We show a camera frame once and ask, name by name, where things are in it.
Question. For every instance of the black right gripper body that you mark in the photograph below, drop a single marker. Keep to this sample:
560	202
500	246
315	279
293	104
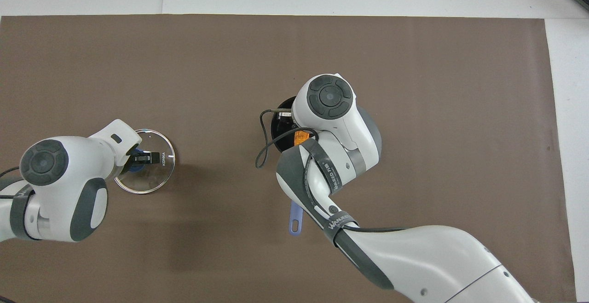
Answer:
286	115

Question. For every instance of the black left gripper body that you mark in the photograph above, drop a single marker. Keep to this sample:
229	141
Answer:
128	165

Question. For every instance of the glass lid with blue knob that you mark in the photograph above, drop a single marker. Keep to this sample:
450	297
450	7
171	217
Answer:
156	180

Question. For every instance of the yellow corn cob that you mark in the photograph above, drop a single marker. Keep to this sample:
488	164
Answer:
300	138

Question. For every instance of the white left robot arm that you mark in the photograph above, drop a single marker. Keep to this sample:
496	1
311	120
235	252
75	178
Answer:
69	179

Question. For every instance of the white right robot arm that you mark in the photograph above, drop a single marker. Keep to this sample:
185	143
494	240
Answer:
414	257

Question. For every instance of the brown table mat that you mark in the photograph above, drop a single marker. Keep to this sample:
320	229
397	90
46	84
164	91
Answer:
460	87

